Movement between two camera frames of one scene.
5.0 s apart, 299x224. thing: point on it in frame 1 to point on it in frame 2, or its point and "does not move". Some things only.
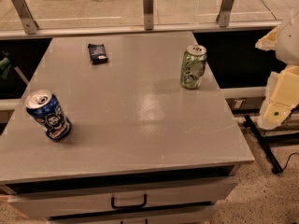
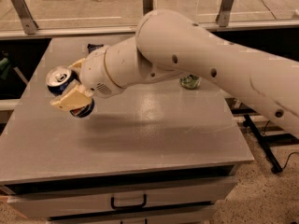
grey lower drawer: x=200 y=216 does not move
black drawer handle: x=129 y=206 does not move
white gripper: x=289 y=42 to x=94 y=72
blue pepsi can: x=44 y=106 to x=58 y=79
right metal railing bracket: x=228 y=0 does not move
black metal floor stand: x=264 y=141 does not move
